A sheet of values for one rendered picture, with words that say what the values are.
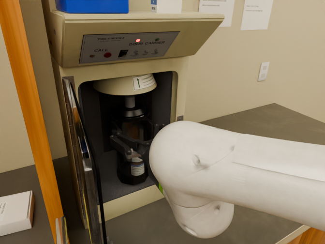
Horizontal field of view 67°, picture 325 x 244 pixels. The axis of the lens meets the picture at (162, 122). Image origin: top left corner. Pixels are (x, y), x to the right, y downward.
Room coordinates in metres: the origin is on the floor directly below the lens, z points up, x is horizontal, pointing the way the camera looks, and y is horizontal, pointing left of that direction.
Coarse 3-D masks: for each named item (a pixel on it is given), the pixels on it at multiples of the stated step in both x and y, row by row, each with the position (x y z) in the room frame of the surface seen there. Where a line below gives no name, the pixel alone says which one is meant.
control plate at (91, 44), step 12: (84, 36) 0.42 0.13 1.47; (96, 36) 0.43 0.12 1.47; (108, 36) 0.44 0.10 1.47; (120, 36) 0.46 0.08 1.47; (132, 36) 0.47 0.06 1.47; (144, 36) 0.48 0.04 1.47; (156, 36) 0.50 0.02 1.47; (168, 36) 0.51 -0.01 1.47; (84, 48) 0.44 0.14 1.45; (96, 48) 0.46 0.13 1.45; (108, 48) 0.47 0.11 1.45; (120, 48) 0.48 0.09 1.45; (132, 48) 0.50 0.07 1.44; (144, 48) 0.52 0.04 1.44; (156, 48) 0.53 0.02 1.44; (168, 48) 0.55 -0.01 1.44; (84, 60) 0.47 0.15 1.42; (96, 60) 0.48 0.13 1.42; (108, 60) 0.50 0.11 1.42
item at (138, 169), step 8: (112, 112) 0.62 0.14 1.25; (144, 120) 0.62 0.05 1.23; (120, 128) 0.60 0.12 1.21; (128, 128) 0.59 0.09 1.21; (136, 128) 0.60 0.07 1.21; (144, 128) 0.61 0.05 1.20; (128, 136) 0.59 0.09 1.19; (136, 136) 0.59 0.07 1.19; (144, 136) 0.61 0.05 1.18; (120, 160) 0.60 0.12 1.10; (136, 160) 0.59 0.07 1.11; (120, 168) 0.60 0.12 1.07; (128, 168) 0.59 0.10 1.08; (136, 168) 0.59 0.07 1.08; (144, 168) 0.61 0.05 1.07
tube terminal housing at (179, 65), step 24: (48, 0) 0.48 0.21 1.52; (144, 0) 0.58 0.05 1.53; (192, 0) 0.65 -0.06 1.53; (48, 24) 0.52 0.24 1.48; (72, 72) 0.49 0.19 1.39; (96, 72) 0.52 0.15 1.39; (120, 72) 0.55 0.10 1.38; (144, 72) 0.58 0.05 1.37; (72, 168) 0.53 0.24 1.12; (144, 192) 0.58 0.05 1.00
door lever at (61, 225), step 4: (64, 216) 0.29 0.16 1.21; (56, 220) 0.28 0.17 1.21; (60, 220) 0.28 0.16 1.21; (64, 220) 0.28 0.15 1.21; (56, 224) 0.27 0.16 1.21; (60, 224) 0.27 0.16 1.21; (64, 224) 0.27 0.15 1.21; (56, 228) 0.27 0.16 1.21; (60, 228) 0.27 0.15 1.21; (64, 228) 0.27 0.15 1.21; (56, 232) 0.26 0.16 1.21; (60, 232) 0.26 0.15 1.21; (64, 232) 0.26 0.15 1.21; (56, 236) 0.25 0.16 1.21; (60, 236) 0.25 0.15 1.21; (64, 236) 0.25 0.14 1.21; (56, 240) 0.25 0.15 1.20; (60, 240) 0.24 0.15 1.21; (64, 240) 0.24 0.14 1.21
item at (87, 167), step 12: (72, 96) 0.37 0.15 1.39; (72, 108) 0.32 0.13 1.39; (72, 120) 0.34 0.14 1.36; (84, 144) 0.23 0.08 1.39; (84, 156) 0.20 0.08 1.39; (84, 168) 0.20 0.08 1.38; (84, 180) 0.22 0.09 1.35; (84, 192) 0.28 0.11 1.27; (84, 204) 0.38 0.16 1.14; (96, 204) 0.19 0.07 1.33; (96, 216) 0.19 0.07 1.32; (96, 228) 0.19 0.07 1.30; (96, 240) 0.19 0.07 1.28
